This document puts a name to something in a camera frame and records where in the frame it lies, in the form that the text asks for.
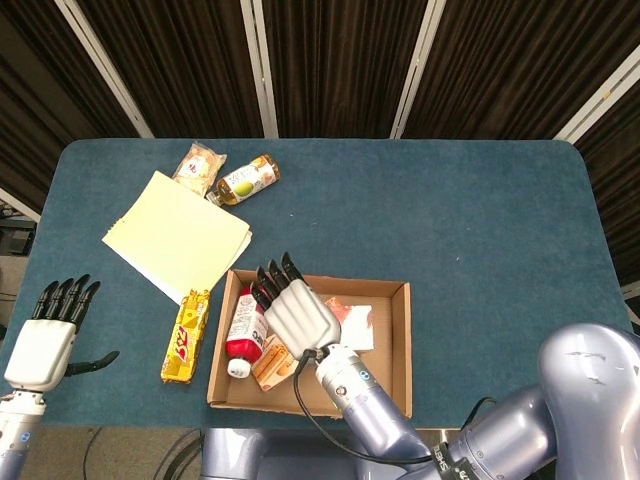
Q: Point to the white partition post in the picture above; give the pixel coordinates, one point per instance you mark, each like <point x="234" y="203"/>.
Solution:
<point x="105" y="70"/>
<point x="20" y="205"/>
<point x="417" y="70"/>
<point x="260" y="70"/>
<point x="597" y="97"/>

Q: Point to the black equipment stand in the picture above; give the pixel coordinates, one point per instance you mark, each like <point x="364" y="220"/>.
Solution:
<point x="17" y="235"/>

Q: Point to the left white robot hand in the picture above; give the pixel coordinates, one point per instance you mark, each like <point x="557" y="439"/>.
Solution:
<point x="42" y="350"/>

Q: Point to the red white drink carton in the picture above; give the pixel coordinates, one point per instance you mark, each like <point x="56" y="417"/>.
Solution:
<point x="245" y="340"/>

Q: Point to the green apple tea bottle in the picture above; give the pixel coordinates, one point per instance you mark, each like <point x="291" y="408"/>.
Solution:
<point x="245" y="182"/>

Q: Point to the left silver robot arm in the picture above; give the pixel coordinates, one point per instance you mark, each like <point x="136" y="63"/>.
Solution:
<point x="17" y="430"/>

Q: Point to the silver robot torso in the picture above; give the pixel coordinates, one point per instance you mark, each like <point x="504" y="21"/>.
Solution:
<point x="260" y="455"/>

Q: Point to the open brown cardboard box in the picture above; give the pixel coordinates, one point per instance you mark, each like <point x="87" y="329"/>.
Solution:
<point x="385" y="340"/>

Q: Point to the gold wafer snack pack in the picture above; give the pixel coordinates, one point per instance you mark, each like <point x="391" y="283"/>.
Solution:
<point x="184" y="340"/>

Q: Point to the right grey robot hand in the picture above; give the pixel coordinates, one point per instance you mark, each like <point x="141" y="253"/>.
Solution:
<point x="300" y="315"/>

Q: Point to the red clear snack packet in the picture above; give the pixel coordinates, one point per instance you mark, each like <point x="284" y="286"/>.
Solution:
<point x="357" y="325"/>

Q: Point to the clear bag of pastries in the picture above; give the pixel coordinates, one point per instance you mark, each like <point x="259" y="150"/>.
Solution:
<point x="197" y="167"/>

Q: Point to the pale yellow spiral notebook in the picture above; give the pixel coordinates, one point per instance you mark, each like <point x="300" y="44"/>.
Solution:
<point x="175" y="235"/>

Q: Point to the orange cookie box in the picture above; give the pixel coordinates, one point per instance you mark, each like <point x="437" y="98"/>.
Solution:
<point x="275" y="365"/>

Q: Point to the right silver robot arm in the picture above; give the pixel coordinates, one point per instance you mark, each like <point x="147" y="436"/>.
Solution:
<point x="375" y="415"/>

